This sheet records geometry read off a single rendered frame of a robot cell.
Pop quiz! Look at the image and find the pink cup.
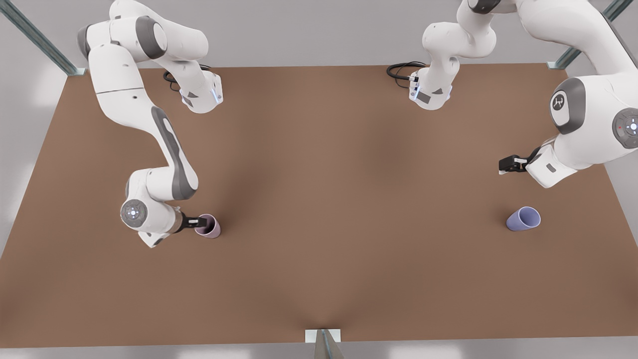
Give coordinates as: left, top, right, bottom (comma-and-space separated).
194, 214, 221, 239

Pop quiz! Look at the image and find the purple cup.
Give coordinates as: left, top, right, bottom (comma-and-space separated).
506, 206, 541, 232

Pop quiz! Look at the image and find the black cable loop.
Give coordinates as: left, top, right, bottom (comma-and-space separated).
163, 64, 212, 92
386, 61, 427, 89

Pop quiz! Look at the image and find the silver frame post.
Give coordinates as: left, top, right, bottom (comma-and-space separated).
305, 329, 344, 359
547, 0, 635, 70
0, 0, 86, 76

